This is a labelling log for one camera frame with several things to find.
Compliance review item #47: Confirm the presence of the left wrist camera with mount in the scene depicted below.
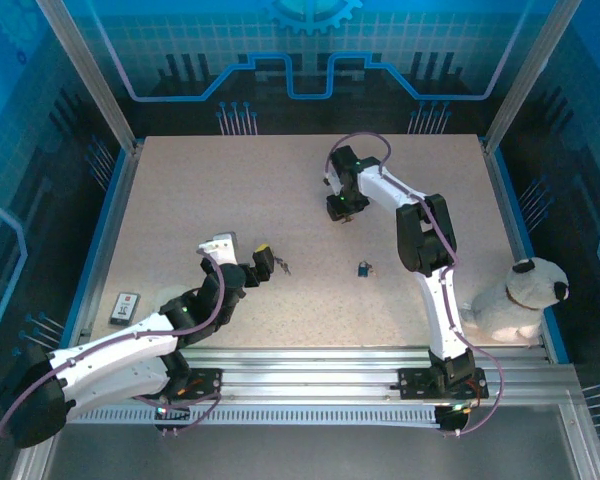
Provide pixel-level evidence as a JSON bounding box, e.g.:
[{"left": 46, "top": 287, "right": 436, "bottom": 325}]
[{"left": 197, "top": 230, "right": 241, "bottom": 266}]

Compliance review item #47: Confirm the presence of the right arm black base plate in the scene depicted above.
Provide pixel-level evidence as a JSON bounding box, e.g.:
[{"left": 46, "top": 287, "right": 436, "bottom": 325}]
[{"left": 397, "top": 367, "right": 490, "bottom": 401}]

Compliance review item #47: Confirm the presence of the black controller box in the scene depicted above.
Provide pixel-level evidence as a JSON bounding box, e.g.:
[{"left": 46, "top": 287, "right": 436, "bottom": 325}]
[
  {"left": 152, "top": 394, "right": 191, "bottom": 437},
  {"left": 435, "top": 404, "right": 470, "bottom": 437}
]

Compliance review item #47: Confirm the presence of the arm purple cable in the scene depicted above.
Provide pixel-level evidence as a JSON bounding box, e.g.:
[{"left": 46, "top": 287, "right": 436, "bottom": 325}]
[
  {"left": 323, "top": 130, "right": 506, "bottom": 439},
  {"left": 0, "top": 249, "right": 227, "bottom": 439}
]

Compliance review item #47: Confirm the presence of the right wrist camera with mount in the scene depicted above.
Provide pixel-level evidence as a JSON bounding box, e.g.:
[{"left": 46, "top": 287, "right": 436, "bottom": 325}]
[{"left": 322, "top": 167, "right": 342, "bottom": 196}]

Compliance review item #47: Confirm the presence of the aluminium frame post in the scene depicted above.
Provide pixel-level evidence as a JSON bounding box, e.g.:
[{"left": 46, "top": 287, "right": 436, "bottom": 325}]
[
  {"left": 33, "top": 0, "right": 144, "bottom": 154},
  {"left": 483, "top": 0, "right": 584, "bottom": 154}
]

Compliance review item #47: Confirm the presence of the slotted grey cable duct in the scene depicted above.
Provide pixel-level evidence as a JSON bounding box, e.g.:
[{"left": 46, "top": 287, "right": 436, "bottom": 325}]
[{"left": 58, "top": 405, "right": 444, "bottom": 427}]

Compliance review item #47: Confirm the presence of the white plush dog toy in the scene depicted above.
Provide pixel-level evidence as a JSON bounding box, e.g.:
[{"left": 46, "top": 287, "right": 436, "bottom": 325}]
[{"left": 460, "top": 257, "right": 571, "bottom": 347}]

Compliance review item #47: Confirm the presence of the aluminium table side rail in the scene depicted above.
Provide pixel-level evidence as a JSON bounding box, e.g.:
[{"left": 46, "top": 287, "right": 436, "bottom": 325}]
[
  {"left": 482, "top": 142, "right": 551, "bottom": 361},
  {"left": 69, "top": 142, "right": 144, "bottom": 361}
]

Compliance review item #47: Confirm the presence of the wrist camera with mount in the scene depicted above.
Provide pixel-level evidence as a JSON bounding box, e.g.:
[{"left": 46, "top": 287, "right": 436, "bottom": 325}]
[
  {"left": 322, "top": 167, "right": 342, "bottom": 196},
  {"left": 197, "top": 230, "right": 241, "bottom": 266}
]

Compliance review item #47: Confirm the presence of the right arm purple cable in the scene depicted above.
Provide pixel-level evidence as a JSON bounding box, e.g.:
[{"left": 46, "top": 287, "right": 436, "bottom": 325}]
[{"left": 323, "top": 130, "right": 506, "bottom": 439}]

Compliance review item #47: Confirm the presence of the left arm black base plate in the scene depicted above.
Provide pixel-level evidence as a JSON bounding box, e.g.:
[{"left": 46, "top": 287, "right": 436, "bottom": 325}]
[{"left": 132, "top": 367, "right": 225, "bottom": 401}]

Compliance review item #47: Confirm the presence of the grey metal panel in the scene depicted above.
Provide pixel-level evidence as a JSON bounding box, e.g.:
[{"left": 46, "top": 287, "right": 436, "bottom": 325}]
[{"left": 42, "top": 424, "right": 581, "bottom": 480}]

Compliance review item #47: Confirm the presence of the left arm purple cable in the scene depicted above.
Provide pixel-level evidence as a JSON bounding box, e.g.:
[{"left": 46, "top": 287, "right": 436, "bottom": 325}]
[{"left": 0, "top": 249, "right": 227, "bottom": 439}]

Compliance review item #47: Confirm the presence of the aluminium mounting rail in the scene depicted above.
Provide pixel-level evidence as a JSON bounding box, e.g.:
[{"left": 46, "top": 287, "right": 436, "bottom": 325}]
[{"left": 42, "top": 345, "right": 584, "bottom": 407}]

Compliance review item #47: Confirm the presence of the blue table edge strip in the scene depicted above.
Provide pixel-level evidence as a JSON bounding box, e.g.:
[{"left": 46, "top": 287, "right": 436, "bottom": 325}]
[
  {"left": 54, "top": 149, "right": 131, "bottom": 364},
  {"left": 492, "top": 149, "right": 569, "bottom": 364}
]

